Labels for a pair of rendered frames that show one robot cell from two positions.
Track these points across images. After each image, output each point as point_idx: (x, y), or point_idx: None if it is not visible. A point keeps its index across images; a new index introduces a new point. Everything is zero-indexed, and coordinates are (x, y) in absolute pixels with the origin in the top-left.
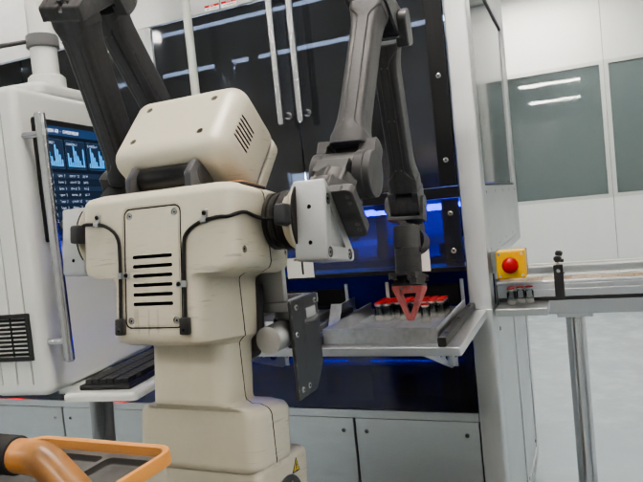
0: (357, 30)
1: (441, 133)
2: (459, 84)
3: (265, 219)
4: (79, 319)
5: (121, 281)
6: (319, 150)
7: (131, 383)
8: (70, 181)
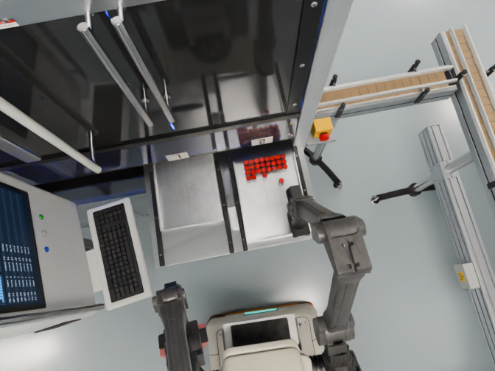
0: (347, 291)
1: (295, 93)
2: (320, 70)
3: None
4: (73, 279)
5: None
6: (320, 333)
7: (142, 289)
8: (9, 270)
